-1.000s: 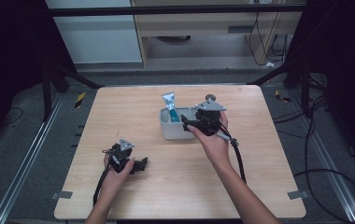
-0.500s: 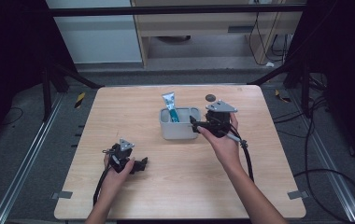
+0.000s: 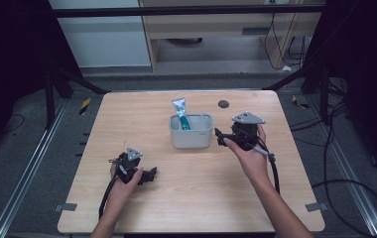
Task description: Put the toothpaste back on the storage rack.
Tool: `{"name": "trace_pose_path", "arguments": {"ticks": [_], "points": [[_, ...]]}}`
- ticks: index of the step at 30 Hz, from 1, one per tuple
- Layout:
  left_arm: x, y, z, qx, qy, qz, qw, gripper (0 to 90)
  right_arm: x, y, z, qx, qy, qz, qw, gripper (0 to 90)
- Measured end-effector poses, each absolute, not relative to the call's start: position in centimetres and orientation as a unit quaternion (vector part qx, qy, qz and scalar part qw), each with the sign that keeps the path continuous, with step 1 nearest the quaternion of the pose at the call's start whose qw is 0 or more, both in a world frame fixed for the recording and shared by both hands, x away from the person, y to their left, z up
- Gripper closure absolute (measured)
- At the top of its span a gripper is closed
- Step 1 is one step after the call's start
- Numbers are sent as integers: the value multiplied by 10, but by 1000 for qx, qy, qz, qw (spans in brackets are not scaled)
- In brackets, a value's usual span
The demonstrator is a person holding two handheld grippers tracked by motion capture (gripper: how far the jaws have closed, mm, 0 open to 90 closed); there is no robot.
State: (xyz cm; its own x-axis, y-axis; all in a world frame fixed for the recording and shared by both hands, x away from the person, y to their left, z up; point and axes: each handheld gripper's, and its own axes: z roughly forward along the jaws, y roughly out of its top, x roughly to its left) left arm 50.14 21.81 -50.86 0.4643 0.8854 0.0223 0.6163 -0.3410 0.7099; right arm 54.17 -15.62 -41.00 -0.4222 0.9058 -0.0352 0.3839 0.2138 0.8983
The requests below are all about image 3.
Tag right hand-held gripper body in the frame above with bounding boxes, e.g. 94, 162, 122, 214
230, 110, 267, 152

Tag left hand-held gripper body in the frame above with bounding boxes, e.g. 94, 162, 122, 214
107, 147, 144, 185

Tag grey plastic bin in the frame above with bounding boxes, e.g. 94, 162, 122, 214
169, 113, 214, 150

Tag white blue toothpaste tube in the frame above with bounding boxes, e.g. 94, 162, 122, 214
171, 97, 191, 131

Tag person's left hand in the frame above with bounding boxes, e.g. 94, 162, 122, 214
105, 164, 145, 207

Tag person's right hand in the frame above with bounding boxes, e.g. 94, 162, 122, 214
222, 124, 272, 186

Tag yellow black hazard tape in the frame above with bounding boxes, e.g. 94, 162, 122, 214
291, 94, 311, 110
78, 96, 92, 116

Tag grey tape strip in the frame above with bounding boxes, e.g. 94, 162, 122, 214
54, 202, 78, 213
305, 201, 329, 213

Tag black metal stand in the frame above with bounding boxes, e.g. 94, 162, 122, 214
43, 65, 112, 131
261, 63, 331, 127

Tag light wooden desk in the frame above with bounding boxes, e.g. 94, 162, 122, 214
138, 0, 327, 71

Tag white cabinet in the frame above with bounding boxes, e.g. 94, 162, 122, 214
48, 0, 152, 69

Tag black curtain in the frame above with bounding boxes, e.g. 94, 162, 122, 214
302, 0, 377, 184
0, 0, 82, 163

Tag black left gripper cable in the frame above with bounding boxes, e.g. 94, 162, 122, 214
97, 176, 119, 220

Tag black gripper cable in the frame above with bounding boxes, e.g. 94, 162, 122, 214
97, 176, 119, 220
251, 138, 282, 196

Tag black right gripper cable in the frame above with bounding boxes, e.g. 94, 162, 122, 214
251, 138, 282, 196

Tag black floor cable loop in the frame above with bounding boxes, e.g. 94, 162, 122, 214
289, 98, 377, 238

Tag black cables under desk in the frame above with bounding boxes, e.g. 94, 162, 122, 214
263, 0, 308, 71

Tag aluminium floor rail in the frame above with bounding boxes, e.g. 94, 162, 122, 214
308, 94, 377, 238
0, 98, 69, 238

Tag thin black floor cable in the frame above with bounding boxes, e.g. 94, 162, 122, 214
0, 113, 26, 136

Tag black horizontal frame bar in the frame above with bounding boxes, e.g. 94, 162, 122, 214
51, 4, 325, 19

